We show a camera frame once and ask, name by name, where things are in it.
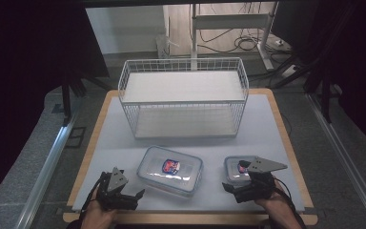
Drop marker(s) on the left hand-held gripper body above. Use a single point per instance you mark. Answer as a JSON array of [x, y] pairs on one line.
[[112, 183]]

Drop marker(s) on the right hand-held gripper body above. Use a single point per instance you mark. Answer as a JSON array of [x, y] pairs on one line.
[[263, 165]]

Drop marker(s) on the small clear lidded food container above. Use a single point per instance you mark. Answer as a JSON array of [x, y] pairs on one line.
[[233, 167]]

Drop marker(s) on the large clear lidded food container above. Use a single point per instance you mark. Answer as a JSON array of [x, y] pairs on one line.
[[170, 171]]

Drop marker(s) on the person's left hand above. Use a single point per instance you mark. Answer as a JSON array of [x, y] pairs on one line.
[[97, 214]]

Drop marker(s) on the person's right hand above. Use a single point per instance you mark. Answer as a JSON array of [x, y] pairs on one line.
[[274, 205]]

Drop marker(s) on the pale grey table mat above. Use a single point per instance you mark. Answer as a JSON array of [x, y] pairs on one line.
[[114, 149]]

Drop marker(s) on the black floor plate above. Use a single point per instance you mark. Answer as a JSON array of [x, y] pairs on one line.
[[75, 137]]

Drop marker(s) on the white power strip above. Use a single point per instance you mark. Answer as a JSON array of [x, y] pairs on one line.
[[288, 71]]

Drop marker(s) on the black metal stand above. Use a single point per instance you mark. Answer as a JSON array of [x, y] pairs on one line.
[[317, 76]]

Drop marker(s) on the black tripod stand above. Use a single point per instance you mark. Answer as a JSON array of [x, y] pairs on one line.
[[73, 86]]

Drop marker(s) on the black curtain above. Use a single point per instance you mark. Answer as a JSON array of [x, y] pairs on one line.
[[362, 63], [28, 63]]

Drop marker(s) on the aluminium floor rail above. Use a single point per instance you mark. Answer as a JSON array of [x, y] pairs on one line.
[[46, 171], [346, 159]]

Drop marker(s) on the white metal desk frame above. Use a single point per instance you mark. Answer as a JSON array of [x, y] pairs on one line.
[[232, 20]]

